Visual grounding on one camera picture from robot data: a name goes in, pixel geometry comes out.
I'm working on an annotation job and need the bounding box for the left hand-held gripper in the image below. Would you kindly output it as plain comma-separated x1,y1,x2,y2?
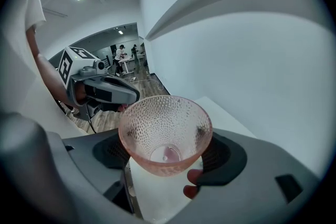
58,46,141,122

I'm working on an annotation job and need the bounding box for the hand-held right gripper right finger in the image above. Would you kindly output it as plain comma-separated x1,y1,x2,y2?
167,127,324,224

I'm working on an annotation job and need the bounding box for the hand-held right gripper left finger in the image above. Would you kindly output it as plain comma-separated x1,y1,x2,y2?
61,128,139,215

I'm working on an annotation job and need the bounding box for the pink plastic cup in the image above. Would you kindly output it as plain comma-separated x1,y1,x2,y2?
118,95,213,178

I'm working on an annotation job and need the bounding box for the person's left forearm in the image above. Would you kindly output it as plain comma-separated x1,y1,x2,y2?
25,25,72,108

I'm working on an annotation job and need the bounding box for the person's right hand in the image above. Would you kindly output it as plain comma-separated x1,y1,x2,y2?
183,168,204,200

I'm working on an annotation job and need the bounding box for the white standing desk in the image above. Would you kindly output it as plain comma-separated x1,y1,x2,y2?
119,56,136,74

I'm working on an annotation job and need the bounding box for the person's beige shirt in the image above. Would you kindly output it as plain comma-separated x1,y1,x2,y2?
0,0,89,140

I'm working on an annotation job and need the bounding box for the black device cable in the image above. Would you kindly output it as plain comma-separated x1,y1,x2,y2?
88,114,97,134

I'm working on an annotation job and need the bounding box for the white floor cable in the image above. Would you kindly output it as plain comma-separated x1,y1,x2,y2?
125,77,165,91

